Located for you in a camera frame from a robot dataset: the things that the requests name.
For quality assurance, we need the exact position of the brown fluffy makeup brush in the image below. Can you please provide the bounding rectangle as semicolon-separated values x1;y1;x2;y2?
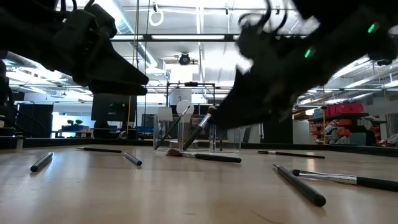
165;148;243;164

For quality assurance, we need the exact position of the grey hanging curtain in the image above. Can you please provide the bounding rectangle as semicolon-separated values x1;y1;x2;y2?
226;126;262;144

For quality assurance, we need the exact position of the black storage shelf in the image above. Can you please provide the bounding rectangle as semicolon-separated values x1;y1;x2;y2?
307;111;389;147

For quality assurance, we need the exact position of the thin black pencil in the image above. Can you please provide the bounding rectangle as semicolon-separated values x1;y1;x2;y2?
76;147;123;154
257;150;326;160

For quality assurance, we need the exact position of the large powder makeup brush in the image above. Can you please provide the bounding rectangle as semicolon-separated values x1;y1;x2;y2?
182;106;218;151

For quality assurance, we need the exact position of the clear acrylic organizer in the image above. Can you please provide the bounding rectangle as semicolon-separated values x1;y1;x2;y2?
152;114;242;154

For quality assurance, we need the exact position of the long silver-ferrule makeup brush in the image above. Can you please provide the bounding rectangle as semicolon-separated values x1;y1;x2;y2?
291;169;398;193

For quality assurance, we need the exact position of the black aluminium table frame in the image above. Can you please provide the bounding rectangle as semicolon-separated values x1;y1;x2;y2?
0;136;398;158

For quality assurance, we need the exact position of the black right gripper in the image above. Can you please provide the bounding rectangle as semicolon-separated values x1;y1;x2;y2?
212;15;336;130

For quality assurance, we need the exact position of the black monitor screen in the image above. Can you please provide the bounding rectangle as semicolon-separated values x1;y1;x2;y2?
91;94;137;123

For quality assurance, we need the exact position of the black partition panel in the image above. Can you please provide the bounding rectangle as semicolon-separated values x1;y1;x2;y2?
261;113;294;144

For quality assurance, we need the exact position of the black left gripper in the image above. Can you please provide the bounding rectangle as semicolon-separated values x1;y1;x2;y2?
46;4;149;96

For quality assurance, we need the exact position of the small black hanging camera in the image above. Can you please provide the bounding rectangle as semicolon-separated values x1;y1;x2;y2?
178;52;191;66

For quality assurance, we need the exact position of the thick black pen foreground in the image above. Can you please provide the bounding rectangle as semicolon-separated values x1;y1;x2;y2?
272;164;326;208

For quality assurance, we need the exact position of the black overhead light bar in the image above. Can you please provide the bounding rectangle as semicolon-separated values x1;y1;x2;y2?
110;33;239;43

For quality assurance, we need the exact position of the white square shade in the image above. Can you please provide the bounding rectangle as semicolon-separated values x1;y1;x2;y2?
157;107;174;122

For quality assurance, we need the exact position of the silver-black pencil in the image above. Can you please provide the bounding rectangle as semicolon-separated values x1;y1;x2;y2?
123;152;143;167

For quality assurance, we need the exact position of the short black pencil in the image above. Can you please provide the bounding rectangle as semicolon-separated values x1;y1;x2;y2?
30;152;54;173

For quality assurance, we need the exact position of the white cable loop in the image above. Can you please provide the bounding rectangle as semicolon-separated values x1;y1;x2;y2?
148;2;165;27

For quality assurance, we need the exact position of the slim black makeup brush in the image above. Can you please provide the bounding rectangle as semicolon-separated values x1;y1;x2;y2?
154;105;191;151

